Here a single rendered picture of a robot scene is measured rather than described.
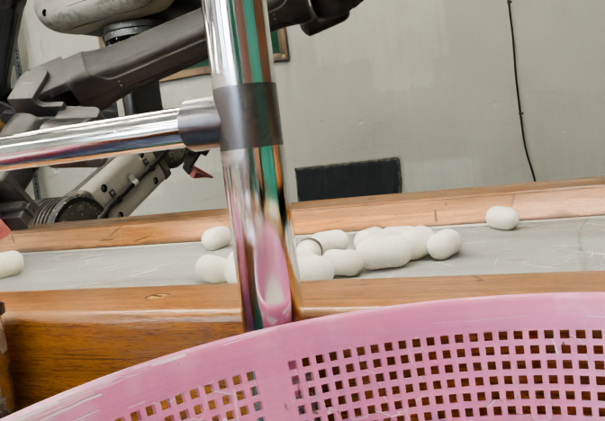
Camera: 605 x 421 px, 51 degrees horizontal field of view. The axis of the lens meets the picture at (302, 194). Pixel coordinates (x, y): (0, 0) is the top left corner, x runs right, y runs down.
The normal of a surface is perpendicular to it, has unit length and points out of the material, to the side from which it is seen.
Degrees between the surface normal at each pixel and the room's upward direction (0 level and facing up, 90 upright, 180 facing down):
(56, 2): 90
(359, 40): 90
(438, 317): 75
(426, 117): 90
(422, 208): 45
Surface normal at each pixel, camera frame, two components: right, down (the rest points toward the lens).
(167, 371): 0.53, -0.27
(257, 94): 0.40, 0.02
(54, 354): -0.36, 0.11
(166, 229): -0.34, -0.62
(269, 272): 0.10, 0.06
